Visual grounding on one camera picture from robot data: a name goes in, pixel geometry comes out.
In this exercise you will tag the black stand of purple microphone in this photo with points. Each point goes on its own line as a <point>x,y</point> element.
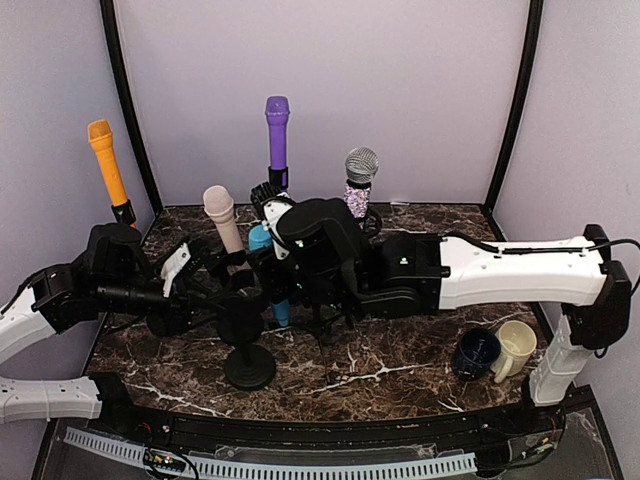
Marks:
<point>279,178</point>

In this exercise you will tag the black frame post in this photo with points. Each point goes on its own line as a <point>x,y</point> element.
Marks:
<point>126,101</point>
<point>526,65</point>

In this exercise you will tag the black stand of beige microphone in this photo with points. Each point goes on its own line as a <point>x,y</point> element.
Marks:
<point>239,304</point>

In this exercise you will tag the glitter silver-head microphone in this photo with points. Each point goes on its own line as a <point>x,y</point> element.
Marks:
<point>361,166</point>

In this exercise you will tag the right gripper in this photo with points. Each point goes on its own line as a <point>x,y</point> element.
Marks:
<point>272,287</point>

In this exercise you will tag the cream mug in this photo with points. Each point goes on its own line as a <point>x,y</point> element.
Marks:
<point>517,341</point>

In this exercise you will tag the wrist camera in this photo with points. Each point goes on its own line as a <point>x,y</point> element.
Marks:
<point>183,262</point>
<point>270,204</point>

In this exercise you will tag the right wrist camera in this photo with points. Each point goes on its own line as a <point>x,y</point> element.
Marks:
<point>270,204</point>

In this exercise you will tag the orange microphone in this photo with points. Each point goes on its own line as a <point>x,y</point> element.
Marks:
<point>100,137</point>

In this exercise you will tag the right black frame post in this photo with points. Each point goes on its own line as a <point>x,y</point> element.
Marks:
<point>526,65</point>

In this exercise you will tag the black tripod shock-mount stand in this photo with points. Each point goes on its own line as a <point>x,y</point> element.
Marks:
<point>323,317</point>

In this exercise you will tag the dark blue mug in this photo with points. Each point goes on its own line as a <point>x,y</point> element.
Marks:
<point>475,353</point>

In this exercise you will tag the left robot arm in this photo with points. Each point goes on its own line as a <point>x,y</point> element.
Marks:
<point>114,275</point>

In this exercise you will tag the black stand of orange microphone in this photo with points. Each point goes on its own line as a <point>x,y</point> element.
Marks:
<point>144,295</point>

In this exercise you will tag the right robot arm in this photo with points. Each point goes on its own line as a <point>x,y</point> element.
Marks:
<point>324,256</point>

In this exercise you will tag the black stand of blue microphone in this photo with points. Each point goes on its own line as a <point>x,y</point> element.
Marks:
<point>249,366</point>

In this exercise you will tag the purple microphone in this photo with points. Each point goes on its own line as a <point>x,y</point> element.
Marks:
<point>277,114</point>

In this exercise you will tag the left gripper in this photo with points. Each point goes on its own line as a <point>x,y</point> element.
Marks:
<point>180,297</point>

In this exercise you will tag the left black frame post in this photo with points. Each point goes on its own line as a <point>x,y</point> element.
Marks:
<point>126,101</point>

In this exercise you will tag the black front rail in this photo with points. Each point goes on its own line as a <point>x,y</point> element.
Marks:
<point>482,428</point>

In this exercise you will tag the beige microphone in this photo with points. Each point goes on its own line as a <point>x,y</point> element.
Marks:
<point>219,207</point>

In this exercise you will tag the white cable tray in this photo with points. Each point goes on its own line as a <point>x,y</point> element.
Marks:
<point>261,463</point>

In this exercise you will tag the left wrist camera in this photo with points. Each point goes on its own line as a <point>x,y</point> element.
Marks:
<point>183,262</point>

